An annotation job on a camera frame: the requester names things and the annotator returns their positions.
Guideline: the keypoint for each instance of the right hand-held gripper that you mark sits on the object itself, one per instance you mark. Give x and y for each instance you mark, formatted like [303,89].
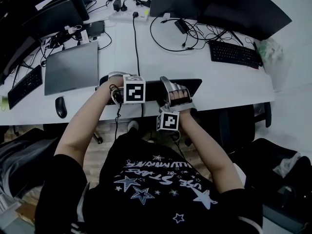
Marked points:
[168,121]

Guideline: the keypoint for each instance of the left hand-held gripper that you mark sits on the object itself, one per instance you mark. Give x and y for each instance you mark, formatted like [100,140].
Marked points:
[134,90]

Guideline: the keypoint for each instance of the black keyboard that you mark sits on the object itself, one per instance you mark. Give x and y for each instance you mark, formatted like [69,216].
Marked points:
[234,53]
[153,89]
[25,86]

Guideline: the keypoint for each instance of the person's left forearm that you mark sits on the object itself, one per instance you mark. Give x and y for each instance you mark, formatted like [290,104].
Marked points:
[85,125]

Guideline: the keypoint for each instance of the person's right forearm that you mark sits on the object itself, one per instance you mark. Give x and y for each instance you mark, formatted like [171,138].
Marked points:
[207,152]

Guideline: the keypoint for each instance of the person's right hand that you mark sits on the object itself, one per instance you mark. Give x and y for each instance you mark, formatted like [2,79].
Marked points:
[179,94]

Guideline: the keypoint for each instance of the person's white shoe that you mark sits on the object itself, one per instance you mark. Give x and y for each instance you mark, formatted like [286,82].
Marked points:
[133,125]

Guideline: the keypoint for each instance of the person's black trousers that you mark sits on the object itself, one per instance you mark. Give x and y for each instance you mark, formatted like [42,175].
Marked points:
[136,140]

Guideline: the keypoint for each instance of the silver laptop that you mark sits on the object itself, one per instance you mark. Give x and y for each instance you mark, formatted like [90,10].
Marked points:
[72,68]

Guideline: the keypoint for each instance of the black docking box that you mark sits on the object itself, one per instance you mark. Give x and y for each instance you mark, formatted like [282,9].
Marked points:
[96,28]

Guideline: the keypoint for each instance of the small white box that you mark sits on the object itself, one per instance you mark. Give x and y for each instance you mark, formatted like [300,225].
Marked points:
[83,36]

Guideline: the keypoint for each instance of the person's black star-print shirt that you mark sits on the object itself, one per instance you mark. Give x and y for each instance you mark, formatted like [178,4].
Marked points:
[156,194]

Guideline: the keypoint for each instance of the black computer mouse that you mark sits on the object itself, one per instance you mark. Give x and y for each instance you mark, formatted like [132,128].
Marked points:
[61,107]

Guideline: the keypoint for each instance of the white power strip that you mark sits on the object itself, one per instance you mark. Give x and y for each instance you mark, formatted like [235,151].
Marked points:
[126,15]

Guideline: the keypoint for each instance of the black power adapter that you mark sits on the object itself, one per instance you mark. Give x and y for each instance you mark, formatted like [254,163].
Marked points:
[181,25]
[117,5]

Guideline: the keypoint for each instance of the small black monitor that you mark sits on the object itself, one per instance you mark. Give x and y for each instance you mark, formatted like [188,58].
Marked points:
[53,18]

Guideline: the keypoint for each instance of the clear plastic bag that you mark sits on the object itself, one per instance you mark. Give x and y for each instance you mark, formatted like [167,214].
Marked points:
[270,52]

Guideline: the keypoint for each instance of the large curved black monitor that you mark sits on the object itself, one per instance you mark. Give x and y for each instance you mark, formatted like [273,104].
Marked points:
[14,57]

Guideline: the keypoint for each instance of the yellow green packet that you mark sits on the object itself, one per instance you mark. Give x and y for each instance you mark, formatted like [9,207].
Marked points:
[3,103]

